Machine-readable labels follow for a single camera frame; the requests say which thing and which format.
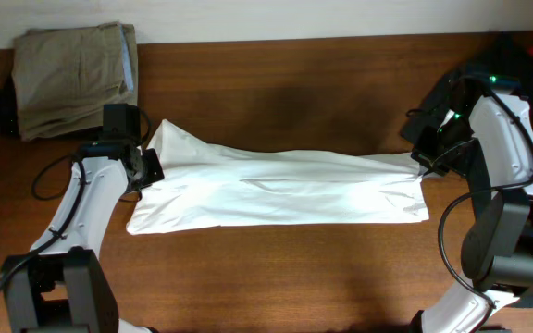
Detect dark green t-shirt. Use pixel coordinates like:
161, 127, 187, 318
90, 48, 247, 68
401, 35, 533, 216

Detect white printed t-shirt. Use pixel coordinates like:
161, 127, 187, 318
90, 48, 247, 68
127, 120, 429, 235

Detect folded black garment under trousers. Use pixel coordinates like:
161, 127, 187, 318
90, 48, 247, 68
0, 76, 102, 140

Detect folded khaki trousers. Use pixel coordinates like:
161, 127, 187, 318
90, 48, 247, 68
11, 22, 139, 141

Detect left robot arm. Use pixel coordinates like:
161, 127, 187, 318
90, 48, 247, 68
0, 104, 164, 333

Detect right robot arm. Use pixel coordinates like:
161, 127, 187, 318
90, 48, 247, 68
403, 73, 533, 332

